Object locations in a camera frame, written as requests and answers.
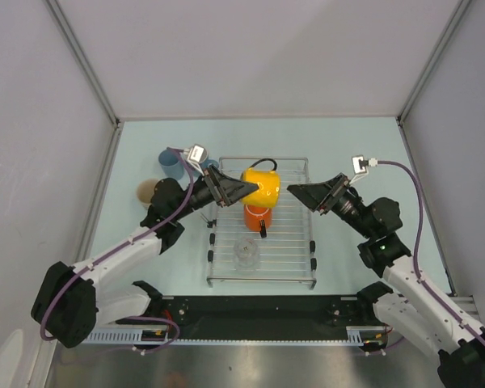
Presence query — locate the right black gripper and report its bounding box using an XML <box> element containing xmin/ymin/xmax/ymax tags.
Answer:
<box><xmin>288</xmin><ymin>172</ymin><xmax>375</xmax><ymax>238</ymax></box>

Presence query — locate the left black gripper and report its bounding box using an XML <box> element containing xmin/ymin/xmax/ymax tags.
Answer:
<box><xmin>171</xmin><ymin>164</ymin><xmax>257</xmax><ymax>221</ymax></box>

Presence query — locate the yellow ceramic mug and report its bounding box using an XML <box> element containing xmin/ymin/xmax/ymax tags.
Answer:
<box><xmin>241</xmin><ymin>158</ymin><xmax>280</xmax><ymax>209</ymax></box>

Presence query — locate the blue textured ceramic mug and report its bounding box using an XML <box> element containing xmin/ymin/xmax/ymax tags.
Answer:
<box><xmin>201</xmin><ymin>159</ymin><xmax>219</xmax><ymax>171</ymax></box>

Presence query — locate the blue-grey plastic tumbler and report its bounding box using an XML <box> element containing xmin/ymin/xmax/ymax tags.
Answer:
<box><xmin>158</xmin><ymin>148</ymin><xmax>184</xmax><ymax>180</ymax></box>

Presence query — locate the beige ceramic mug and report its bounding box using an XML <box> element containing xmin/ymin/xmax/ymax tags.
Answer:
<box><xmin>135</xmin><ymin>179</ymin><xmax>158</xmax><ymax>209</ymax></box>

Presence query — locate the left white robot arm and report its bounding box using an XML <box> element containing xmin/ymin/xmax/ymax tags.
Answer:
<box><xmin>31</xmin><ymin>166</ymin><xmax>259</xmax><ymax>348</ymax></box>

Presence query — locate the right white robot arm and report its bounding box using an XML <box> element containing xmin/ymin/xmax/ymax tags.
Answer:
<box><xmin>287</xmin><ymin>174</ymin><xmax>485</xmax><ymax>387</ymax></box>

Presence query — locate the orange ceramic mug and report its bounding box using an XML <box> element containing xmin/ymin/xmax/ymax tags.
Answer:
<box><xmin>244</xmin><ymin>205</ymin><xmax>272</xmax><ymax>238</ymax></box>

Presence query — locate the clear glass cup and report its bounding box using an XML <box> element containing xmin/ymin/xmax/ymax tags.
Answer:
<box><xmin>233</xmin><ymin>238</ymin><xmax>260</xmax><ymax>271</ymax></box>

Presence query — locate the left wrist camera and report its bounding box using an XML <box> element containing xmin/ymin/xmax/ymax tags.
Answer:
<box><xmin>181</xmin><ymin>144</ymin><xmax>209</xmax><ymax>175</ymax></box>

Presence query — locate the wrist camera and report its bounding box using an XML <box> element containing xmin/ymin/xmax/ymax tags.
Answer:
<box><xmin>349</xmin><ymin>155</ymin><xmax>378</xmax><ymax>185</ymax></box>
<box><xmin>181</xmin><ymin>144</ymin><xmax>209</xmax><ymax>175</ymax></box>

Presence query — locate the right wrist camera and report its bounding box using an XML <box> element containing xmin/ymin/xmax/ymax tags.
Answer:
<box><xmin>349</xmin><ymin>155</ymin><xmax>378</xmax><ymax>185</ymax></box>

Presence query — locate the metal wire dish rack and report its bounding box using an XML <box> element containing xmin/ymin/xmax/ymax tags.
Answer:
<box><xmin>206</xmin><ymin>157</ymin><xmax>317</xmax><ymax>294</ymax></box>

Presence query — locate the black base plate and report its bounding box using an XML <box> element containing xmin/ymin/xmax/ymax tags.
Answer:
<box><xmin>142</xmin><ymin>295</ymin><xmax>393</xmax><ymax>341</ymax></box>

